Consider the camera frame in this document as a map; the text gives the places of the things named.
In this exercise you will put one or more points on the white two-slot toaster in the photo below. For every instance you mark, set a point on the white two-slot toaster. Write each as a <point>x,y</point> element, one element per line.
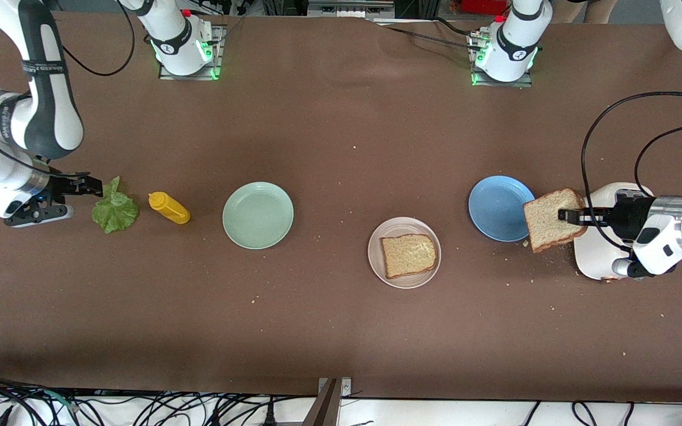
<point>592,260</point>

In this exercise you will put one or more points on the blue round plate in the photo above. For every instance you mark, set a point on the blue round plate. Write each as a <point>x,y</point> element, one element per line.
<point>498,208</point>

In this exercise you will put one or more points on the green lettuce leaf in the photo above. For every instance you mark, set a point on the green lettuce leaf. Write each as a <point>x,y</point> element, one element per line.
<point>116,210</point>

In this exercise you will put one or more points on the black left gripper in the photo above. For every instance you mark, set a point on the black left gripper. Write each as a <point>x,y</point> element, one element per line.
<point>630,216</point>

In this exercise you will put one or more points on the beige round plate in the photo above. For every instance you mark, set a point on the beige round plate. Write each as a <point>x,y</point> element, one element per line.
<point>403,228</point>

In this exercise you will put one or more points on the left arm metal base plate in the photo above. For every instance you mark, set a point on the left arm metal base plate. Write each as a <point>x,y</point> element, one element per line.
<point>501,84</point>

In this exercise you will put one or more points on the brown toast bread slice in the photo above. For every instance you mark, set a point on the brown toast bread slice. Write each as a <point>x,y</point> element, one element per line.
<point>409,255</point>
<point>545,228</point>

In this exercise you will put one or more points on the grey metal equipment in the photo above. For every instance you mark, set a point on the grey metal equipment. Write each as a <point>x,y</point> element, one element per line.
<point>350,7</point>

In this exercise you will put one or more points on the metal table clamp bracket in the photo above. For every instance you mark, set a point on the metal table clamp bracket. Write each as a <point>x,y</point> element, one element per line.
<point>346,387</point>

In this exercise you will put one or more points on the green round plate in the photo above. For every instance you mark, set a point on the green round plate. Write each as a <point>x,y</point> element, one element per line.
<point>258,215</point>

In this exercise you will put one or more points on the yellow mustard squeeze bottle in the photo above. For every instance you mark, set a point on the yellow mustard squeeze bottle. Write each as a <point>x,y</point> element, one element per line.
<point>169,208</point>

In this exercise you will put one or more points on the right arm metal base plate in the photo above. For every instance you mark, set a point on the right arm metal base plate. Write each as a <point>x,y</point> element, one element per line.
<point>216,44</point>

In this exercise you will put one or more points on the person bare leg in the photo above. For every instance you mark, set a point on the person bare leg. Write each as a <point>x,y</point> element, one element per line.
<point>601,9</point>

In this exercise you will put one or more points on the red box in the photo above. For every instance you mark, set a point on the red box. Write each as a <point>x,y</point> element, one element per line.
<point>483,6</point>

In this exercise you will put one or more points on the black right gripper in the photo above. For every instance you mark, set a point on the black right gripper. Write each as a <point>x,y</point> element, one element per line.
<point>61,186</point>

